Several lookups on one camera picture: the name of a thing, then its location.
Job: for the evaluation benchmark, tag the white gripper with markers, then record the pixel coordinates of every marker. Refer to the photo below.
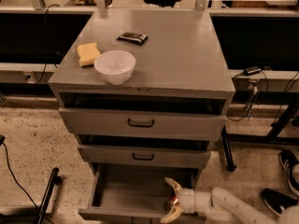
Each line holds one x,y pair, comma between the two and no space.
187,200

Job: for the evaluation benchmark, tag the red coke can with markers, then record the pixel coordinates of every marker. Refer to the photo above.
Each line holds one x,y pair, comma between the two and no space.
173,202

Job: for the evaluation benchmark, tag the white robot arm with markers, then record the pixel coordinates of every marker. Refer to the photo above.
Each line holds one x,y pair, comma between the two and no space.
221,205

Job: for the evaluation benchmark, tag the grey middle drawer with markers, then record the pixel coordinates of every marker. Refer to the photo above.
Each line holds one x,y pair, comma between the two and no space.
144,156

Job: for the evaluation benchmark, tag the grey open bottom drawer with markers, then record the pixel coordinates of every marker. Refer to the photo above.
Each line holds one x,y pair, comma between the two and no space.
134,194

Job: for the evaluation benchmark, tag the grey top drawer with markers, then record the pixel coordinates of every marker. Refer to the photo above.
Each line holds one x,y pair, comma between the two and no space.
142,124

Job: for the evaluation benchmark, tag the grey metal drawer cabinet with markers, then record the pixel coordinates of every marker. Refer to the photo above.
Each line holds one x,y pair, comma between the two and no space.
179,69

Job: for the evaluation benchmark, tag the black white sneaker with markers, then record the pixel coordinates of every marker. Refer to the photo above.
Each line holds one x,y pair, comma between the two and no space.
277,202
290,164

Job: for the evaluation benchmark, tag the black table leg left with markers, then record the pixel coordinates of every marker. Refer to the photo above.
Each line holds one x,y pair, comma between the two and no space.
54,180

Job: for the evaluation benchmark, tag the white bowl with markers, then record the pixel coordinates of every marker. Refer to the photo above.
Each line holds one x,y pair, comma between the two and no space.
115,66

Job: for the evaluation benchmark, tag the black power adapter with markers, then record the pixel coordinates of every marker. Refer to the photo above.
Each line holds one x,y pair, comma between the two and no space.
252,70

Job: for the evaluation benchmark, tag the dark snack bar packet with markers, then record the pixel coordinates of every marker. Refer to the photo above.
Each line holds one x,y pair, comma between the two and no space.
138,39

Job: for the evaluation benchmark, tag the yellow sponge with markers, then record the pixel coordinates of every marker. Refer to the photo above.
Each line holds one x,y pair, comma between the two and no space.
87,53

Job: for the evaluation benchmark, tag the black table frame right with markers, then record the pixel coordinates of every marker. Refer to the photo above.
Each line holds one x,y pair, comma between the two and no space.
271,138

